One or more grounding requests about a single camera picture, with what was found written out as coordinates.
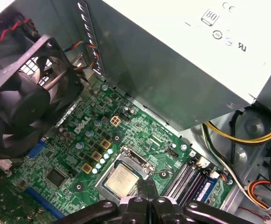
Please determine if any black case fan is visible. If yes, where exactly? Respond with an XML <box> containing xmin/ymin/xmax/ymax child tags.
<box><xmin>0</xmin><ymin>35</ymin><xmax>85</xmax><ymax>159</ymax></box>

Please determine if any green motherboard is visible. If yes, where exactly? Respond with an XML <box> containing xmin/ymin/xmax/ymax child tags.
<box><xmin>0</xmin><ymin>77</ymin><xmax>239</xmax><ymax>224</ymax></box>

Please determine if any blue VGA port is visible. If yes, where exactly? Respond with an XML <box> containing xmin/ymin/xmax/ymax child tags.
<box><xmin>28</xmin><ymin>141</ymin><xmax>48</xmax><ymax>160</ymax></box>

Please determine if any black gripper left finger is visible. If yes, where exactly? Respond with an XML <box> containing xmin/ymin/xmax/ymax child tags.
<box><xmin>56</xmin><ymin>179</ymin><xmax>151</xmax><ymax>224</ymax></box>

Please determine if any silver CPU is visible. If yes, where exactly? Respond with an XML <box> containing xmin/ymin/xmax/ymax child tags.
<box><xmin>104</xmin><ymin>164</ymin><xmax>144</xmax><ymax>197</ymax></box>

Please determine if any grey power supply unit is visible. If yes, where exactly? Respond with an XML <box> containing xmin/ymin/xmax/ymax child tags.
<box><xmin>84</xmin><ymin>0</ymin><xmax>271</xmax><ymax>133</ymax></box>

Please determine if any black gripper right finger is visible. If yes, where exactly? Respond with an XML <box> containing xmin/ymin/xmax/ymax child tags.
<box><xmin>148</xmin><ymin>181</ymin><xmax>254</xmax><ymax>224</ymax></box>

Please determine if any metal socket cover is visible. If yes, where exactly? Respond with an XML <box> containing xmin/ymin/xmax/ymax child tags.
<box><xmin>120</xmin><ymin>146</ymin><xmax>157</xmax><ymax>175</ymax></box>

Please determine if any blue expansion slot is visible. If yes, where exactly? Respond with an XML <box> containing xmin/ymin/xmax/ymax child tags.
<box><xmin>24</xmin><ymin>186</ymin><xmax>65</xmax><ymax>220</ymax></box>

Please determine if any black RAM slot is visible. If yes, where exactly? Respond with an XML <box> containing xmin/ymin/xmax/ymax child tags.
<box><xmin>172</xmin><ymin>167</ymin><xmax>203</xmax><ymax>205</ymax></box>
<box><xmin>164</xmin><ymin>161</ymin><xmax>192</xmax><ymax>199</ymax></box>

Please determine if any red black twisted wire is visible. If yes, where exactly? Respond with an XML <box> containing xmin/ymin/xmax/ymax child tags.
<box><xmin>0</xmin><ymin>19</ymin><xmax>32</xmax><ymax>60</ymax></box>

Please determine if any black PC case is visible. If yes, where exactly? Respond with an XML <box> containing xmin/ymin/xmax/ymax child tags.
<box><xmin>0</xmin><ymin>0</ymin><xmax>271</xmax><ymax>224</ymax></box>

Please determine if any RAM stick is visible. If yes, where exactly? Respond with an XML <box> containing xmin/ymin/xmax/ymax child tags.
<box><xmin>195</xmin><ymin>177</ymin><xmax>221</xmax><ymax>203</ymax></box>

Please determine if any CPU socket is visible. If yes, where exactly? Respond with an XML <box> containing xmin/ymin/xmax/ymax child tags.
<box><xmin>94</xmin><ymin>146</ymin><xmax>158</xmax><ymax>206</ymax></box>

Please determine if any orange red wire bundle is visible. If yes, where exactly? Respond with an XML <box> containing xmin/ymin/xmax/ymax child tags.
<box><xmin>239</xmin><ymin>178</ymin><xmax>271</xmax><ymax>224</ymax></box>

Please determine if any yellow wire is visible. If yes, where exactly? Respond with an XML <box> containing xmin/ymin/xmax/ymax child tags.
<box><xmin>204</xmin><ymin>66</ymin><xmax>271</xmax><ymax>147</ymax></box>

